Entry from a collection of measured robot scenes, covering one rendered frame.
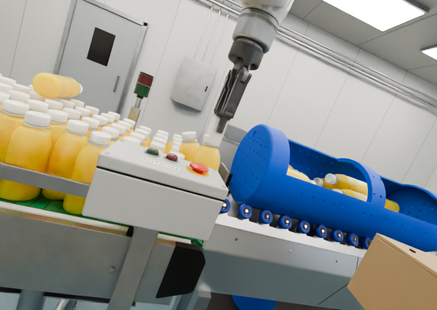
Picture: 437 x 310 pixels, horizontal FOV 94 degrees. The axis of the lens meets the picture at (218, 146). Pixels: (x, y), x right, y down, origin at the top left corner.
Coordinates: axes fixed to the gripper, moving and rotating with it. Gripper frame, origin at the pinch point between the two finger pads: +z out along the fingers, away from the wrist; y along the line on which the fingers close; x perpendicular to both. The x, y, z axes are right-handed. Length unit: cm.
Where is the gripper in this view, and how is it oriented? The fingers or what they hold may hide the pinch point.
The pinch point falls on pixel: (215, 130)
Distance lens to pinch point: 48.7
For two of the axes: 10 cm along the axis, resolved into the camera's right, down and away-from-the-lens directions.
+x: -9.1, -3.3, -2.6
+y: -1.9, -2.3, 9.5
